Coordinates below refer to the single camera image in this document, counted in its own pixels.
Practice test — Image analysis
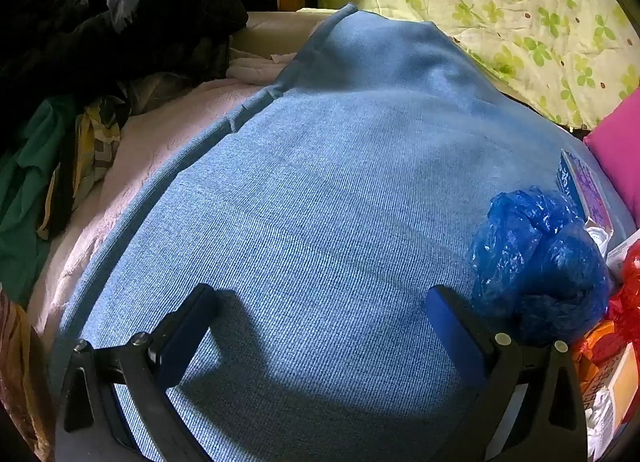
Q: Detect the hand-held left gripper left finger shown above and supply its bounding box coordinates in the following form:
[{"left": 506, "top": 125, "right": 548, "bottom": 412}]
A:
[{"left": 54, "top": 283, "right": 221, "bottom": 462}]

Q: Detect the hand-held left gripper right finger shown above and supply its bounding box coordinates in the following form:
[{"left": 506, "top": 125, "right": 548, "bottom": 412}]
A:
[{"left": 425, "top": 284, "right": 588, "bottom": 462}]

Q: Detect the blue plastic bag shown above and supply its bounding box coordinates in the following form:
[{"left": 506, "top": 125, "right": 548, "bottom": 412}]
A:
[{"left": 467, "top": 186, "right": 612, "bottom": 348}]

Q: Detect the orange yellow box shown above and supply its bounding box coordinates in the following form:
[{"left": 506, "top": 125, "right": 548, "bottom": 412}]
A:
[{"left": 575, "top": 319, "right": 640, "bottom": 433}]

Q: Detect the white pink box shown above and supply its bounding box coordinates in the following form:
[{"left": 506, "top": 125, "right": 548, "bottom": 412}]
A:
[{"left": 605, "top": 228, "right": 640, "bottom": 285}]

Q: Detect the brown cloth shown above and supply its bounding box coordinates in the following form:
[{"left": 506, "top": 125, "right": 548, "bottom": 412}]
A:
[{"left": 0, "top": 284, "right": 53, "bottom": 462}]

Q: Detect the crumpled red plastic bag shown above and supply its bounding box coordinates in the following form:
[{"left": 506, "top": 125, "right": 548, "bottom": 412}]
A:
[{"left": 570, "top": 242, "right": 640, "bottom": 368}]

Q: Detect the blue knit blanket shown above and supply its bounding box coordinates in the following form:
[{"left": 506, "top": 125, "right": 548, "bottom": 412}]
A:
[{"left": 50, "top": 2, "right": 638, "bottom": 462}]

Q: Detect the purple printed box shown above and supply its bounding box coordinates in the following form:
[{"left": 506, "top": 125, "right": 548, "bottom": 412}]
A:
[{"left": 555, "top": 149, "right": 615, "bottom": 245}]

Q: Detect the pale pink fleece blanket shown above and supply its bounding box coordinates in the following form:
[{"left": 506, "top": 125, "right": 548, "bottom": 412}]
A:
[{"left": 27, "top": 12, "right": 321, "bottom": 343}]

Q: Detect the yellow patterned cloth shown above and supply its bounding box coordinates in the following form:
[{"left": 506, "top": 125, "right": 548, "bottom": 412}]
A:
[{"left": 37, "top": 96, "right": 123, "bottom": 243}]

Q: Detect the green cloth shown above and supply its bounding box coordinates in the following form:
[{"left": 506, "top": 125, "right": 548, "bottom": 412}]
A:
[{"left": 0, "top": 94, "right": 81, "bottom": 293}]

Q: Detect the magenta pillow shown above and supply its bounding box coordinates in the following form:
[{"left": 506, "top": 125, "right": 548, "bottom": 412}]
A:
[{"left": 582, "top": 89, "right": 640, "bottom": 220}]

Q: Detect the black clothing pile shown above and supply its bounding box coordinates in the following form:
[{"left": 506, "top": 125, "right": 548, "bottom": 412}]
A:
[{"left": 0, "top": 0, "right": 249, "bottom": 107}]

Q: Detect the green clover print quilt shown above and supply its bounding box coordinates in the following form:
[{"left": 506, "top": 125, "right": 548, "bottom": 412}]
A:
[{"left": 320, "top": 0, "right": 640, "bottom": 130}]

